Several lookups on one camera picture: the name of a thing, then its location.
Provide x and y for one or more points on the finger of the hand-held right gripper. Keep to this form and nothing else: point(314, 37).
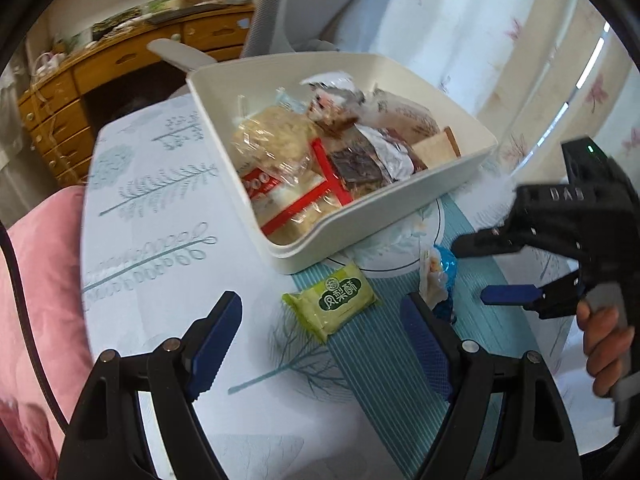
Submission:
point(480, 244)
point(510, 294)

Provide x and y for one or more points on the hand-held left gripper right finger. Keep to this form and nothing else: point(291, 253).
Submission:
point(425, 345)

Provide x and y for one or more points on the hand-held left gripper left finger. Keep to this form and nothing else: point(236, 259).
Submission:
point(217, 340)

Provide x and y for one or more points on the blue snack packet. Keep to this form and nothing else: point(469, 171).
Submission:
point(442, 270)

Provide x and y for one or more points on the green snack packet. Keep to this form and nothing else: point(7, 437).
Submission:
point(330, 302)

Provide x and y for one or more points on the white plastic bin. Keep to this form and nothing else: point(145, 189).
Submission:
point(360, 225)

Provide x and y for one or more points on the clear floss cake packet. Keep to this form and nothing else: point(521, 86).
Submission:
point(272, 135)

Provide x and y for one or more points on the person's right hand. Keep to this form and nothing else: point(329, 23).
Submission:
point(605, 345)

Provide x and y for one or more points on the blue striped placemat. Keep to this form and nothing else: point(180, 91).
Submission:
point(380, 360)

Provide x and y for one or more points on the tan paper snack packet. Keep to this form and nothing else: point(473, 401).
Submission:
point(437, 147)

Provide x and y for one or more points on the tree print tablecloth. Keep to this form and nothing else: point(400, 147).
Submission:
point(150, 240)

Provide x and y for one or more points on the silver white snack packet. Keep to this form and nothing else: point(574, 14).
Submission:
point(395, 152)

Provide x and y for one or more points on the dark brown snack packet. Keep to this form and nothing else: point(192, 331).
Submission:
point(356, 165)

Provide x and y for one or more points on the white brown print packet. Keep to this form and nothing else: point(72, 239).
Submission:
point(405, 110)

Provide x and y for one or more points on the red striped clear packet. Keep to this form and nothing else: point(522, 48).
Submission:
point(300, 205)

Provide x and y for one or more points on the cream leaf print curtain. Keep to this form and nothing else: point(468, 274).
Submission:
point(525, 60)

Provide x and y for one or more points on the pink cushion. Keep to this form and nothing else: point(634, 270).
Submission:
point(40, 285)

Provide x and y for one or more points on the pale blue-green snack packet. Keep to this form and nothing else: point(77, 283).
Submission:
point(287, 99)

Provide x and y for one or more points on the wooden desk with drawers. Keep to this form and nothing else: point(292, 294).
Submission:
point(55, 95)

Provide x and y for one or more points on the grey office chair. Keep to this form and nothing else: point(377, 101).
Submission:
point(280, 10)

